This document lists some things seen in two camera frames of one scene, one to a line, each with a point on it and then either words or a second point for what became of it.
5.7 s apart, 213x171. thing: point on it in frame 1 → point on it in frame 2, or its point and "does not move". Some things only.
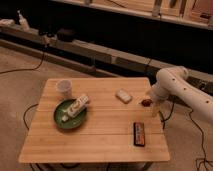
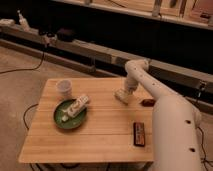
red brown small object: [147, 102] does not move
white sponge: [123, 96] does not move
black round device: [66, 35] does not move
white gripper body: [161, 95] → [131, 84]
